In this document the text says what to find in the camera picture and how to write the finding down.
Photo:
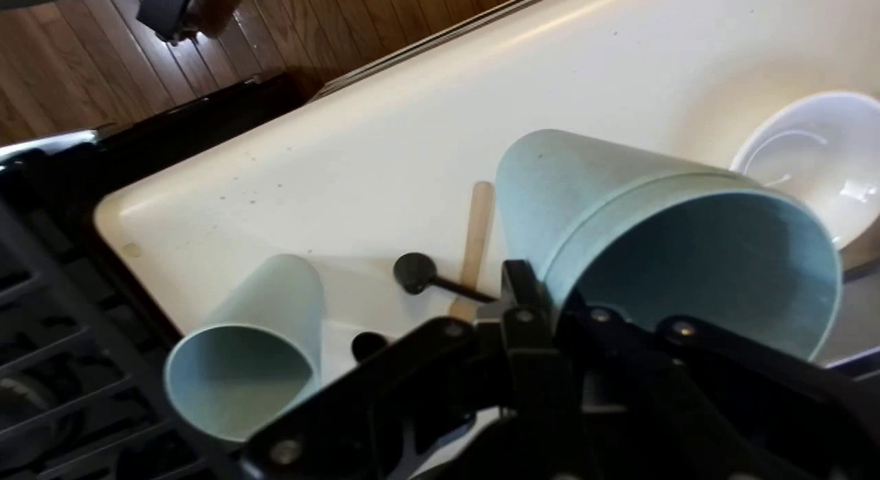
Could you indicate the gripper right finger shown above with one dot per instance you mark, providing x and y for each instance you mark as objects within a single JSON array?
[{"x": 742, "y": 397}]

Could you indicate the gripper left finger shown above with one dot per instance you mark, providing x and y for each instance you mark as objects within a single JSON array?
[{"x": 385, "y": 390}]

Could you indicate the small pale blue cup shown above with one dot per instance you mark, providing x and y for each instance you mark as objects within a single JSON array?
[{"x": 275, "y": 301}]

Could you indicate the large light blue cup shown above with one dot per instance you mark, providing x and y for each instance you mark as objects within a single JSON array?
[{"x": 570, "y": 191}]

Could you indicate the black measuring spoon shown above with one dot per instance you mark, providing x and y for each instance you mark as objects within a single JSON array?
[
  {"x": 414, "y": 272},
  {"x": 368, "y": 345}
]

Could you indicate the wooden stick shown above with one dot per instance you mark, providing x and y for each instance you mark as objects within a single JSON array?
[{"x": 479, "y": 225}]

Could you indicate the white bowl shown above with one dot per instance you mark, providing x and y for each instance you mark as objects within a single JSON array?
[{"x": 832, "y": 164}]

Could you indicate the black stove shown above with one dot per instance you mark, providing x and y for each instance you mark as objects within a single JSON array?
[{"x": 82, "y": 329}]

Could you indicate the stove burner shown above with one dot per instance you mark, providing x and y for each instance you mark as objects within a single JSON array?
[{"x": 27, "y": 411}]

